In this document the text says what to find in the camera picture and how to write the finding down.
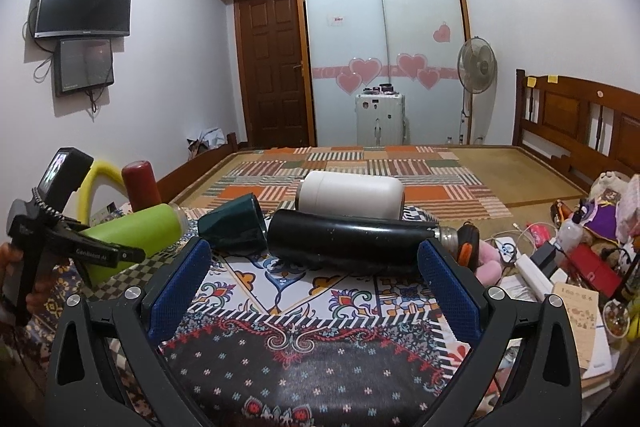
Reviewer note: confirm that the white standing fan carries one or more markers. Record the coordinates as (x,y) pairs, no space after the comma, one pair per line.
(477,71)

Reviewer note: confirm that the black thermos bottle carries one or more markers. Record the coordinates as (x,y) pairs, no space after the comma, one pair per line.
(350,243)

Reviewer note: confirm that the orange black screwdriver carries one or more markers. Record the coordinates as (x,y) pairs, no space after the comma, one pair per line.
(468,253)

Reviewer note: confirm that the dark red cup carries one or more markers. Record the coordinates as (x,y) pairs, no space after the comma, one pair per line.
(141,186)

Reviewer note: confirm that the patchwork patterned tablecloth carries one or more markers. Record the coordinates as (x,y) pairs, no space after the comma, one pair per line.
(237,367)

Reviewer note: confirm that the yellow foam tube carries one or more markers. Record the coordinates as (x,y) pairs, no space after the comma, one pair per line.
(100,171)

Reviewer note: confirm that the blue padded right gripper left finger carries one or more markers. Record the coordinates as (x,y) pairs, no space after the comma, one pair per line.
(171,290)

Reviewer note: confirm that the small black wall monitor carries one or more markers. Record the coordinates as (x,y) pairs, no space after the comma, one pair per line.
(81,65)

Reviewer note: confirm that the white cylindrical cup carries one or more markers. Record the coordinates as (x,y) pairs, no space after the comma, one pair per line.
(329,193)

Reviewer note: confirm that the plush toy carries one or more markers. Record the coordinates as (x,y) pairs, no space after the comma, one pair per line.
(609,186)

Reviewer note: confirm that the dark teal cup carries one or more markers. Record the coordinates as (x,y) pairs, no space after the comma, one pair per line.
(238,225)

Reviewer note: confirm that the black wall television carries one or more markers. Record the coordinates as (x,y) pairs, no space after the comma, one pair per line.
(77,18)

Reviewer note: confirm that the beige booklet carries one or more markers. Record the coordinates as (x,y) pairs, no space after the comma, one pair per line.
(581,305)

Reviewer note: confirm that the brown wooden door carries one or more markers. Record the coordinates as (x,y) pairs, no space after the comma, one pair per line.
(271,73)

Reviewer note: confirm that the white power strip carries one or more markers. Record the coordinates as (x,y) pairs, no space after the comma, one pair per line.
(534,278)

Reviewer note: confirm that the lime green bottle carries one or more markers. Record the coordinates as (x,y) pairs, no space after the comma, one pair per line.
(152,230)

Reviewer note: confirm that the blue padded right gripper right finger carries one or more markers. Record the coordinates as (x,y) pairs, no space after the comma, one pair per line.
(457,292)

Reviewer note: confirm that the white suitcase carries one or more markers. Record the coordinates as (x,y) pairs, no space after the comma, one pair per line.
(380,116)

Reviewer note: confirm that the frosted sliding wardrobe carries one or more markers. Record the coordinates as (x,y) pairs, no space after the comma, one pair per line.
(413,45)

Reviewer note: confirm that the red box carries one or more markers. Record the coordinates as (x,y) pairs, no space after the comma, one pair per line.
(596,272)

